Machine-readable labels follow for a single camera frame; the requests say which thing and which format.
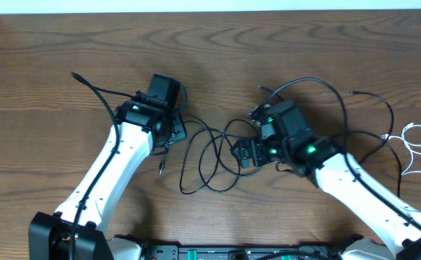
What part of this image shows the black USB cable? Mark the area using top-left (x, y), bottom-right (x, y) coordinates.
top-left (158, 115), bottom-right (265, 195)

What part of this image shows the white USB cable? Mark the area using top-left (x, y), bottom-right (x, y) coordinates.
top-left (380, 122), bottom-right (421, 183)

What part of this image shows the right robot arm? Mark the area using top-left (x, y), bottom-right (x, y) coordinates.
top-left (231, 101), bottom-right (421, 259)

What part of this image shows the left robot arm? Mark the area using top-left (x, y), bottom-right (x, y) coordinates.
top-left (28, 74), bottom-right (187, 259)

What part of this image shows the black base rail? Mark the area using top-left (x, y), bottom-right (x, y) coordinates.
top-left (113, 244), bottom-right (343, 260)

